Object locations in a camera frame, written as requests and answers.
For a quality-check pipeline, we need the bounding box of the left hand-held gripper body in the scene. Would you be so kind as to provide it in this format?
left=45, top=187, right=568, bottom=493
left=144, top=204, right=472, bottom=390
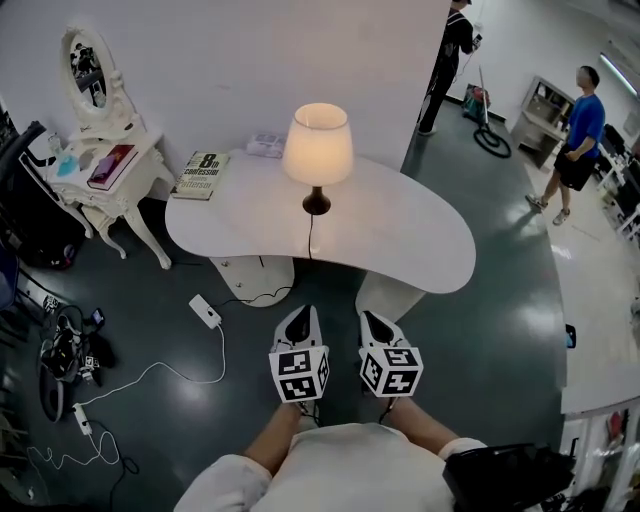
left=268, top=343, right=332, bottom=404

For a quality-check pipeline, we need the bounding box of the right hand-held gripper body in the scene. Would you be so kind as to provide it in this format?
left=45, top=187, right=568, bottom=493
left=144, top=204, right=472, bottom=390
left=358, top=344, right=425, bottom=399

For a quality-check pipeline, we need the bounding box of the table lamp with cream shade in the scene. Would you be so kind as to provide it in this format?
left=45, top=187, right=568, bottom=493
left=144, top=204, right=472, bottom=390
left=281, top=102, right=355, bottom=216

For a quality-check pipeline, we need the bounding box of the black shoulder bag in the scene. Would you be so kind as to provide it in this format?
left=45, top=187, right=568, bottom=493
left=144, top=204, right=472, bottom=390
left=443, top=442, right=576, bottom=512

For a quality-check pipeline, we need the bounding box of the person's right forearm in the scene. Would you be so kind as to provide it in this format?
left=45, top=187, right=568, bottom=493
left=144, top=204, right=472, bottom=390
left=384, top=395, right=461, bottom=454

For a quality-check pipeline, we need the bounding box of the person's left forearm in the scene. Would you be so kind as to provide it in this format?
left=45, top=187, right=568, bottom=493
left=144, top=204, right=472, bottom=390
left=243, top=402, right=321, bottom=476

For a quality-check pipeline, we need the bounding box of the large white power strip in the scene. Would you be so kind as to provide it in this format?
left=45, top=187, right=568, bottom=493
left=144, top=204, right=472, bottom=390
left=188, top=293, right=224, bottom=330

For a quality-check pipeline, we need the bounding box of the white curved vanity desk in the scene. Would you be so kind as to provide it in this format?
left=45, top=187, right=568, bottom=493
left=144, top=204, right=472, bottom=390
left=164, top=147, right=477, bottom=324

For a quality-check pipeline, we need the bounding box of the person's white shirt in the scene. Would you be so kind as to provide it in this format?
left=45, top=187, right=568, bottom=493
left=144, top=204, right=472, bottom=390
left=172, top=422, right=544, bottom=512

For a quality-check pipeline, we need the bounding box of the thick paperback book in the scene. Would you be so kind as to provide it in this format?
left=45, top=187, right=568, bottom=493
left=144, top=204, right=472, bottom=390
left=169, top=150, right=231, bottom=202

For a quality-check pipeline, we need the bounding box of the white tissue pack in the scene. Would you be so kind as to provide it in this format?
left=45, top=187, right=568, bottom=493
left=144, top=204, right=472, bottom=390
left=245, top=132, right=287, bottom=159

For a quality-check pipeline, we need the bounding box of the white storage rack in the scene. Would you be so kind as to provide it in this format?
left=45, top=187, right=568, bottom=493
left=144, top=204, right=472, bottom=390
left=559, top=362, right=640, bottom=512

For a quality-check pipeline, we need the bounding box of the white carved dressing table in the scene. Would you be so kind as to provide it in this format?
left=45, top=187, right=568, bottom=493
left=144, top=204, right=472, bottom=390
left=48, top=127, right=174, bottom=271

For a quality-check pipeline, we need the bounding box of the small white power strip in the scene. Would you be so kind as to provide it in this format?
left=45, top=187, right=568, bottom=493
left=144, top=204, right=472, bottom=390
left=72, top=402, right=92, bottom=435

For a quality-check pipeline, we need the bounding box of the red hardcover book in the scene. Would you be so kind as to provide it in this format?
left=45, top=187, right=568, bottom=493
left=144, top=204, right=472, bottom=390
left=86, top=143, right=139, bottom=192

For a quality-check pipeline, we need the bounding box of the grey shelf cabinet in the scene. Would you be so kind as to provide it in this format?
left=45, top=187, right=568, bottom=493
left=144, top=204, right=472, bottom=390
left=509, top=74, right=576, bottom=169

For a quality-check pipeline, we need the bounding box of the row of office desks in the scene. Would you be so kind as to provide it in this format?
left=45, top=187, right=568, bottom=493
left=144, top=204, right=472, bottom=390
left=594, top=122, right=640, bottom=244

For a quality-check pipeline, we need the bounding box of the large black case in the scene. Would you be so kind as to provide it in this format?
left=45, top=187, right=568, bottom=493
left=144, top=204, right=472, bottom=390
left=0, top=119, right=87, bottom=271

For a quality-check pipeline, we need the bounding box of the blue chair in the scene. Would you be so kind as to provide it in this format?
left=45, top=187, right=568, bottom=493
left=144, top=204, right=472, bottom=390
left=0, top=247, right=24, bottom=346

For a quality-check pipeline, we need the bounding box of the oval white framed mirror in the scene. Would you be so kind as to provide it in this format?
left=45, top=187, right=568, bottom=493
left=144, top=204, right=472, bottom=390
left=59, top=25, right=144, bottom=141

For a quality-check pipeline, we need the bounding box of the long white power cable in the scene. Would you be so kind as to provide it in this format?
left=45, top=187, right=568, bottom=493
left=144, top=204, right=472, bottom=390
left=79, top=324, right=227, bottom=409

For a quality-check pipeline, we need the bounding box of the black lamp cable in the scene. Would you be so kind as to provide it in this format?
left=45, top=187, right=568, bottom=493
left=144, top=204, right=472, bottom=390
left=212, top=212, right=316, bottom=307

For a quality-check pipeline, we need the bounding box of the black floor cable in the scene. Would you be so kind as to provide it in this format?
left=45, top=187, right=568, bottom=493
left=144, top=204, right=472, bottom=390
left=89, top=419, right=141, bottom=476

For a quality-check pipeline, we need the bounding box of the wavy white cable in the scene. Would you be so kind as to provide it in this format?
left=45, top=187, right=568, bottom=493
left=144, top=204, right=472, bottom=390
left=25, top=430, right=121, bottom=471

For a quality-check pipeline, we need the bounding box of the pile of black gear cables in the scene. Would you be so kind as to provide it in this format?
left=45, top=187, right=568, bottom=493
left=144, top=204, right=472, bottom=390
left=38, top=304, right=117, bottom=424

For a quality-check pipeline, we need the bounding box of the red vacuum cleaner with hose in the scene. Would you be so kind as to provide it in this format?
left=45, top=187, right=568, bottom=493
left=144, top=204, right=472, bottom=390
left=462, top=63, right=513, bottom=160

